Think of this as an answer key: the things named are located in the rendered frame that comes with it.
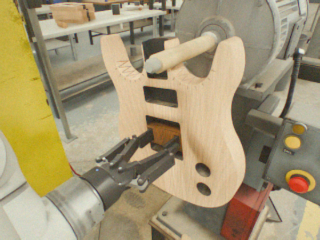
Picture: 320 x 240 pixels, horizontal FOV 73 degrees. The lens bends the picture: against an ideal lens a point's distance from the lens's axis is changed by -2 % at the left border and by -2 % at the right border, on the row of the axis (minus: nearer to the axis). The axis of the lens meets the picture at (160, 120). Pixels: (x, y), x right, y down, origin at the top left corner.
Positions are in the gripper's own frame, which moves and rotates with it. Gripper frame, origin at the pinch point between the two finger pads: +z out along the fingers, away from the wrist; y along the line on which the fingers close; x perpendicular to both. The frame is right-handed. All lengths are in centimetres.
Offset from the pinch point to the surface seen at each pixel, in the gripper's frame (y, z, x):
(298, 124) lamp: 24.4, 15.4, 1.9
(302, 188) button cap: 27.9, 13.0, -12.5
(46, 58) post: -153, 44, 3
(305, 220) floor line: 31, 94, -112
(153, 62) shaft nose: 5.7, -5.8, 19.5
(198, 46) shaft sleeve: 6.4, 6.9, 19.5
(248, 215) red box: 12, 31, -51
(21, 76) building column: -86, 2, 7
